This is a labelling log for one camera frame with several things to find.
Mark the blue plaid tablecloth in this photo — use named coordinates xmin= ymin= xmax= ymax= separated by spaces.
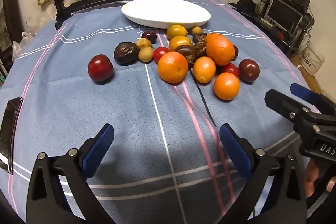
xmin=0 ymin=0 xmax=326 ymax=224

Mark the white oval plate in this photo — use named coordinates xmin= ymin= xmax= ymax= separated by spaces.
xmin=121 ymin=0 xmax=212 ymax=29

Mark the wrinkled dark passion fruit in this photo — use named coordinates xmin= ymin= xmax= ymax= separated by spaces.
xmin=193 ymin=42 xmax=208 ymax=58
xmin=175 ymin=45 xmax=196 ymax=68
xmin=113 ymin=42 xmax=141 ymax=65
xmin=192 ymin=32 xmax=208 ymax=43

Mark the small dark plum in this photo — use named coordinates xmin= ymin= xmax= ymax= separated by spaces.
xmin=141 ymin=30 xmax=157 ymax=43

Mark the person's right hand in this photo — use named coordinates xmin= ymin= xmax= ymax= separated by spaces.
xmin=305 ymin=159 xmax=336 ymax=198

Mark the large orange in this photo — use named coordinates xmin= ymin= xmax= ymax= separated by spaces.
xmin=205 ymin=33 xmax=235 ymax=66
xmin=157 ymin=51 xmax=189 ymax=83

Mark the white plastic bag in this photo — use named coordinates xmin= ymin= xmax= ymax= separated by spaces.
xmin=21 ymin=22 xmax=42 ymax=43

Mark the black computer monitor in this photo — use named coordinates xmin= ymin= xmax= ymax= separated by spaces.
xmin=264 ymin=0 xmax=305 ymax=33

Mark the black metal rack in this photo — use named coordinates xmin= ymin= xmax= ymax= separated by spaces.
xmin=252 ymin=0 xmax=315 ymax=59

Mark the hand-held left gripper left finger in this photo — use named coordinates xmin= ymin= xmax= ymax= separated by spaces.
xmin=26 ymin=123 xmax=115 ymax=224

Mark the clear plastic bag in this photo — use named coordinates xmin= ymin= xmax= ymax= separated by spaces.
xmin=12 ymin=40 xmax=25 ymax=59

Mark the yellow-orange citrus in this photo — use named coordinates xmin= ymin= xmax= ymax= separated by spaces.
xmin=166 ymin=25 xmax=188 ymax=40
xmin=169 ymin=36 xmax=193 ymax=51

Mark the black glossy panel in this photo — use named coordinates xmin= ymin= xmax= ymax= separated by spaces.
xmin=0 ymin=97 xmax=24 ymax=174

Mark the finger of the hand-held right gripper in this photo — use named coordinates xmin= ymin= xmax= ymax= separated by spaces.
xmin=264 ymin=89 xmax=319 ymax=122
xmin=290 ymin=83 xmax=336 ymax=115

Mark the white plastic bucket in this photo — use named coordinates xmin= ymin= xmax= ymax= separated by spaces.
xmin=299 ymin=42 xmax=326 ymax=75

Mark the black hat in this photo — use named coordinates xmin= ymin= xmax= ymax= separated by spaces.
xmin=230 ymin=0 xmax=259 ymax=13

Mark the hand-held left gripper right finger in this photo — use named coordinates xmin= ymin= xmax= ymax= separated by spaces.
xmin=219 ymin=123 xmax=307 ymax=224

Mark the small orange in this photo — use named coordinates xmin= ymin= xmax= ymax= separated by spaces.
xmin=213 ymin=72 xmax=240 ymax=101
xmin=193 ymin=56 xmax=216 ymax=83

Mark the red plum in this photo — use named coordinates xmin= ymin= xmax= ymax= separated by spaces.
xmin=87 ymin=54 xmax=114 ymax=83

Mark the red cherry tomato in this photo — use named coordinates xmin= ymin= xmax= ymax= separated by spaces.
xmin=153 ymin=47 xmax=171 ymax=64
xmin=220 ymin=63 xmax=239 ymax=77

